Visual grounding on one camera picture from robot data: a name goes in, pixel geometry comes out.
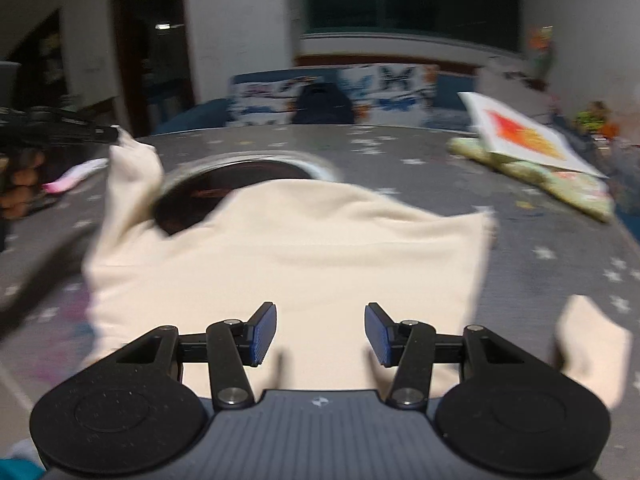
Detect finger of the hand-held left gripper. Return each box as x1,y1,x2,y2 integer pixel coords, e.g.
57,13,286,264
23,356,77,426
47,121,122,148

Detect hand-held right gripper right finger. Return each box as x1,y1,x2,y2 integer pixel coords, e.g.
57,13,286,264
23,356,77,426
364,302,526,409

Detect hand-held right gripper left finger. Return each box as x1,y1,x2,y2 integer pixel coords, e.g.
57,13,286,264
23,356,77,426
116,302,277,409

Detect cream sweater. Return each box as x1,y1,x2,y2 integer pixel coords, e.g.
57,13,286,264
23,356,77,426
82,132,633,407

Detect person's left hand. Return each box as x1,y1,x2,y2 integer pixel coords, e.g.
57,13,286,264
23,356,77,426
0,150,48,220

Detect pink white cloth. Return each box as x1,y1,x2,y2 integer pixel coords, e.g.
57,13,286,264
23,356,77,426
42,157,110,194

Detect dark doorway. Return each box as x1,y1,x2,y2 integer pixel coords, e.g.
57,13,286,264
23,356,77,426
109,0,196,136

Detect dark garment with grey collar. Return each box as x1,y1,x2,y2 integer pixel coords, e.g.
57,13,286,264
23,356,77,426
154,152,342,237

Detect grey starry bedsheet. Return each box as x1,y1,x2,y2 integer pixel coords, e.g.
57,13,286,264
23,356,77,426
0,122,640,413

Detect black bag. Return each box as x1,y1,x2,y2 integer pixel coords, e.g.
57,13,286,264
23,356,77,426
291,82,357,126

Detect green floral quilt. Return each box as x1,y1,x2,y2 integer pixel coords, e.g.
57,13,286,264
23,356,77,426
446,136,615,223

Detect butterfly printed cushion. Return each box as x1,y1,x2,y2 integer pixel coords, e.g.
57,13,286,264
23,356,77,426
226,62,441,128

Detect white board with orange print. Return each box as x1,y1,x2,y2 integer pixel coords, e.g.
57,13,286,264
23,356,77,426
457,91,610,180

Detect teal cloth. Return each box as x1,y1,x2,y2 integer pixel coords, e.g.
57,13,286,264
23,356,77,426
0,440,46,480

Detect colourful toys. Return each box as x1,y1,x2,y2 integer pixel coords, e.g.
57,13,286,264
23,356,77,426
570,101,623,142

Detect dark window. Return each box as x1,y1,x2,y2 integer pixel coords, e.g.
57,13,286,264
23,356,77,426
300,0,523,53

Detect colourful wall poster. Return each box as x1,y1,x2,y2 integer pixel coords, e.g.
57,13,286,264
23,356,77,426
525,24,558,78

